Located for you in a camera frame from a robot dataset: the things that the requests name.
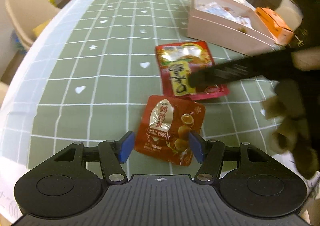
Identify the right gloved hand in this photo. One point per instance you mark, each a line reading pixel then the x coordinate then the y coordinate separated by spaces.
pixel 296 102

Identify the red quail egg packet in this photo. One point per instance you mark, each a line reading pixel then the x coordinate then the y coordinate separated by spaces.
pixel 165 126

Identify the green grid tablecloth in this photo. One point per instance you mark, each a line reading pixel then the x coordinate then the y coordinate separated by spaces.
pixel 106 72

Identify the pink storage box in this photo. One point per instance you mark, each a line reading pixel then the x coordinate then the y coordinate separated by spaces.
pixel 226 33

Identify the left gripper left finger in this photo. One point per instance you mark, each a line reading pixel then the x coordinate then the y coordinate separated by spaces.
pixel 114 153

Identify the red white snack packet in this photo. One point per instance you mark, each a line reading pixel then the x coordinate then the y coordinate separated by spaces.
pixel 177 61

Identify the blue white snack packet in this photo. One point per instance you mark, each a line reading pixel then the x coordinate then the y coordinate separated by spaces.
pixel 225 12

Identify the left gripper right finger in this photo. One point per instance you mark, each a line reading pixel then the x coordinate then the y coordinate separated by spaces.
pixel 210 155

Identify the orange box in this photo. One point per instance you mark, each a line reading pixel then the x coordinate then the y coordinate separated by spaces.
pixel 281 32

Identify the beige chair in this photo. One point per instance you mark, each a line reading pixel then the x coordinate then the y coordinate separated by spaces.
pixel 26 15

